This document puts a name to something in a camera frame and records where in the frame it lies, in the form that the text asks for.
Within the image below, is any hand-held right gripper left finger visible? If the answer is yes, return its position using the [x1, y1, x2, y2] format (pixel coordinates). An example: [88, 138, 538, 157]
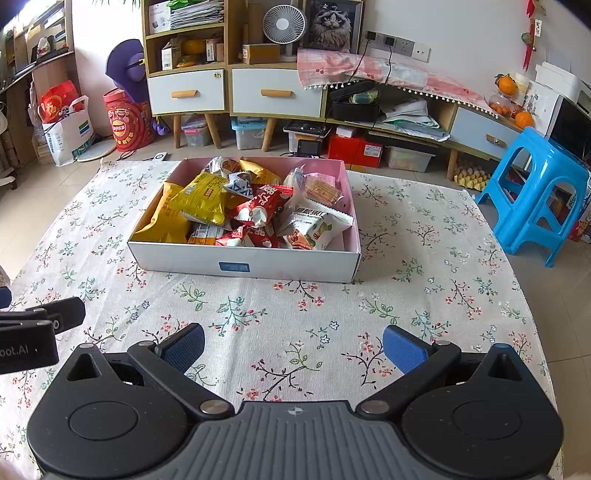
[55, 323, 236, 418]

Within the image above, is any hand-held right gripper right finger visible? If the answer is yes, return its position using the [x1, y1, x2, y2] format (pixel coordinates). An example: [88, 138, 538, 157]
[356, 324, 536, 418]

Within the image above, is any red snack packet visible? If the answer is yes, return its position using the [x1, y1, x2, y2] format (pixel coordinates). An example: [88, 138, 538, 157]
[228, 185, 296, 227]
[215, 226, 278, 249]

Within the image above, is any pink-lined cardboard box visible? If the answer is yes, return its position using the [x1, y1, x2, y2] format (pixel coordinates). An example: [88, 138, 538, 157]
[127, 158, 362, 284]

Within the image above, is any white pecan snack packet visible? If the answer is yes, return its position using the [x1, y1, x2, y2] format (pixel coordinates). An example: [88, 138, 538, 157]
[277, 203, 355, 252]

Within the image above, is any yellow packet with orange label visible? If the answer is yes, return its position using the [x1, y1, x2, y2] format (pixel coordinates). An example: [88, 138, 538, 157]
[168, 172, 232, 227]

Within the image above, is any pink wafer snack packet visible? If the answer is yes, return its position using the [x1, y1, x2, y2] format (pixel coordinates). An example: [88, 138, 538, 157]
[302, 173, 345, 208]

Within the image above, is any white and blue snack packet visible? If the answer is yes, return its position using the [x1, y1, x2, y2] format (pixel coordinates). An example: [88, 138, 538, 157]
[281, 164, 308, 208]

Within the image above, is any floral tablecloth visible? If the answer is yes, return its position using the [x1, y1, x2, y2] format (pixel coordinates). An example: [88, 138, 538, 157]
[0, 157, 561, 480]

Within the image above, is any large yellow snack packet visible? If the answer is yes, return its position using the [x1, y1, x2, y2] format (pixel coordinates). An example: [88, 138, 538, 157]
[131, 182, 195, 244]

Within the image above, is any round white floor scale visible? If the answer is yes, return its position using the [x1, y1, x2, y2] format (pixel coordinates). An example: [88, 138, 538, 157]
[76, 138, 116, 162]

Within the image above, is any white shopping bag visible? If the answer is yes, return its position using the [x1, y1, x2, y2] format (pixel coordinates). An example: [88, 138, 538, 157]
[41, 95, 95, 167]

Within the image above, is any egg tray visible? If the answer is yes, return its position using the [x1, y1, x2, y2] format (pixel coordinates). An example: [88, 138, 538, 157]
[452, 161, 490, 190]

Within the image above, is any long clear storage bin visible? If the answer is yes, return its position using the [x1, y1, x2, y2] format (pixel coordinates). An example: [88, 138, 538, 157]
[384, 145, 437, 174]

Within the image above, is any red flat box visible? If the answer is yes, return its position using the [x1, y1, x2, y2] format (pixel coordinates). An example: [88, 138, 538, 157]
[327, 134, 385, 169]

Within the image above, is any red cylindrical snack bucket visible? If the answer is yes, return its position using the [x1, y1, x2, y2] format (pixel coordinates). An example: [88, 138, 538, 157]
[102, 88, 153, 153]

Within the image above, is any red gift bag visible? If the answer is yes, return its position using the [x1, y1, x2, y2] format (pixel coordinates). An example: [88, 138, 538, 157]
[39, 80, 79, 123]

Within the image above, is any blue-lid storage bin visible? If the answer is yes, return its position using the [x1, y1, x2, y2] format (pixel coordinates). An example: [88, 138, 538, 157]
[231, 117, 269, 151]

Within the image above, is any pile of folded bags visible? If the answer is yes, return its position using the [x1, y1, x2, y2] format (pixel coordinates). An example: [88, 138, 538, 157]
[379, 98, 451, 141]

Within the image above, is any wooden desk with shelves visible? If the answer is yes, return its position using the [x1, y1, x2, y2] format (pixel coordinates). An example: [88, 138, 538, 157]
[0, 0, 77, 167]

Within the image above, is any low wooden media cabinet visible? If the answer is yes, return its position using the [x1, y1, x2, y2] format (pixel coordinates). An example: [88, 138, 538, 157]
[323, 83, 532, 181]

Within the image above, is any black electronic device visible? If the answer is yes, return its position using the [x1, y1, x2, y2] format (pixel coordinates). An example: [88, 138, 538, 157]
[283, 119, 331, 155]

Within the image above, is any blue plastic stool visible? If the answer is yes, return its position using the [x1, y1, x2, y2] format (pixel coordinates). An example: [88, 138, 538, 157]
[475, 127, 591, 268]

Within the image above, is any black storage box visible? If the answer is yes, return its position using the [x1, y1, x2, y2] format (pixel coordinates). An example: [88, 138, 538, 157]
[330, 80, 382, 123]

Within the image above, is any tall wooden shelf cabinet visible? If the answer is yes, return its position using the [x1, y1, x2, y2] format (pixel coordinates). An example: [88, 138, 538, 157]
[141, 0, 232, 149]

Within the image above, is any purple plush toy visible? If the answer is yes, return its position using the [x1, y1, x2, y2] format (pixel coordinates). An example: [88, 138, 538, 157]
[105, 39, 171, 137]

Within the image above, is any wooden drawer cabinet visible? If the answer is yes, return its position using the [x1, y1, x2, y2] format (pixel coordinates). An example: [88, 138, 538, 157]
[228, 62, 326, 153]

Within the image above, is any pink patterned cloth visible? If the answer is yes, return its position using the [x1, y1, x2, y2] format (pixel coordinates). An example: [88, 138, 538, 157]
[296, 46, 497, 114]

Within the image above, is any black microwave oven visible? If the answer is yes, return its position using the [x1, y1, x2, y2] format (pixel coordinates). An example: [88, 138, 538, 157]
[549, 95, 591, 162]

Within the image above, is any white carton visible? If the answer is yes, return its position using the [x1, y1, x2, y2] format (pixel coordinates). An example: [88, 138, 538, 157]
[161, 39, 183, 71]

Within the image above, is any orange fruit on shelf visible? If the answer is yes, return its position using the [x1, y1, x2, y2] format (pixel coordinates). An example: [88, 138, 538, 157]
[182, 39, 206, 65]

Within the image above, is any small cardboard box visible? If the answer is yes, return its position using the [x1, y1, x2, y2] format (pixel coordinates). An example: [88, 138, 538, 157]
[241, 44, 281, 65]

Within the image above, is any white box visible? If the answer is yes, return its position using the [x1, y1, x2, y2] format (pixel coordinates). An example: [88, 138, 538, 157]
[148, 4, 174, 33]

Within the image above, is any stack of papers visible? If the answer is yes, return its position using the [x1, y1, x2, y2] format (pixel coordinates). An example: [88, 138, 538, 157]
[168, 0, 227, 31]

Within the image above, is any framed cat picture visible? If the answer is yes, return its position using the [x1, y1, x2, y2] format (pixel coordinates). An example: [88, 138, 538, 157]
[302, 0, 365, 54]

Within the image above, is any white desk fan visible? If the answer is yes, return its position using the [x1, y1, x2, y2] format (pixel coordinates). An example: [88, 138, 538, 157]
[262, 4, 303, 63]

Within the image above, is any red hanging ornament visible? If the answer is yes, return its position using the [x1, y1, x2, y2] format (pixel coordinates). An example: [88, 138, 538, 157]
[521, 0, 550, 70]

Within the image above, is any wall socket with plugs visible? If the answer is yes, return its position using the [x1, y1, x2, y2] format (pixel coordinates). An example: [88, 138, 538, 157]
[365, 30, 414, 56]

